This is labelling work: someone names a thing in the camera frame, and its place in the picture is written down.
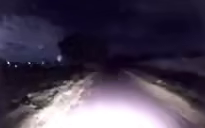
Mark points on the dark grass verge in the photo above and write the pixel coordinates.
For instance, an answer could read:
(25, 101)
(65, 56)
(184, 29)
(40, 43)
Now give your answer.
(186, 81)
(20, 83)

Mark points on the dark tree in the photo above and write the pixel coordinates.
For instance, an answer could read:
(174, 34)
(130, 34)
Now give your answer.
(81, 50)

